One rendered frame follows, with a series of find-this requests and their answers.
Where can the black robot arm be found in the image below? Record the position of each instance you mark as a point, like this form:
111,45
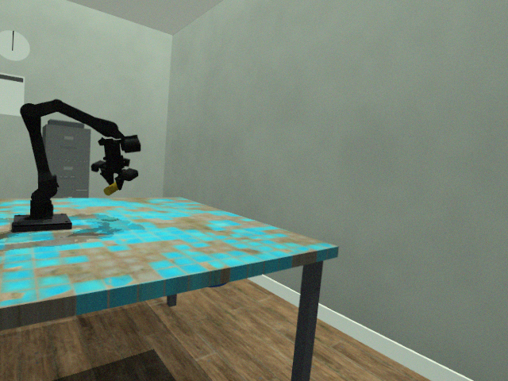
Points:
47,184

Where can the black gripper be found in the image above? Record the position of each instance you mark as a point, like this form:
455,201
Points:
111,166

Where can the yellow tall cylinder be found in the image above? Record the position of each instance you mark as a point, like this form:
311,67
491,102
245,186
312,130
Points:
110,189

